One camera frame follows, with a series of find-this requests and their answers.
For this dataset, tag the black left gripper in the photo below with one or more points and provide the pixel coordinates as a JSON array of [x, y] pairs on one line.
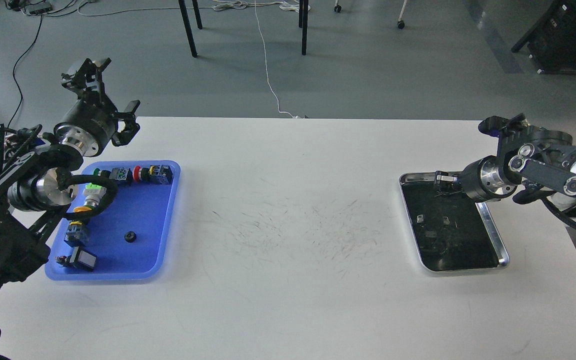
[[93, 120]]

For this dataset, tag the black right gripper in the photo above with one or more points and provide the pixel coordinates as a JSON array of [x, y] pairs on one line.
[[480, 181]]

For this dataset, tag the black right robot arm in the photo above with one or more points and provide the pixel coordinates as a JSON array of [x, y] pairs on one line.
[[531, 164]]

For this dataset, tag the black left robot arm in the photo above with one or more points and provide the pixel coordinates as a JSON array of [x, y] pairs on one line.
[[38, 186]]

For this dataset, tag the silver metal tray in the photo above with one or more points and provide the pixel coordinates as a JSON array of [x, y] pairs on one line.
[[451, 232]]

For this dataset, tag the blue plastic tray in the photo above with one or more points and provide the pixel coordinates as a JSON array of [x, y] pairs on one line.
[[143, 208]]

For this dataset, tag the black power strip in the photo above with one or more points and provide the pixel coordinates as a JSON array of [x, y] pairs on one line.
[[36, 8]]

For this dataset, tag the black table leg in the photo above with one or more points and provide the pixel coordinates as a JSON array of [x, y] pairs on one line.
[[187, 27], [303, 11], [197, 14]]

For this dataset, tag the black cabinet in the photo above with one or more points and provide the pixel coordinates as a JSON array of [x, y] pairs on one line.
[[551, 41]]

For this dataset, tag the green push button switch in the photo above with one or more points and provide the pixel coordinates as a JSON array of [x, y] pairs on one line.
[[122, 176]]

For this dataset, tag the red push button switch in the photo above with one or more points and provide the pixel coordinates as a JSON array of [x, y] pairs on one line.
[[153, 174]]

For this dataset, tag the green white selector switch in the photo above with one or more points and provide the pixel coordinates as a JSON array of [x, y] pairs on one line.
[[94, 194]]

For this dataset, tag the yellow push button switch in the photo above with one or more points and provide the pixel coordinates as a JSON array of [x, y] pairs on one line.
[[77, 233]]

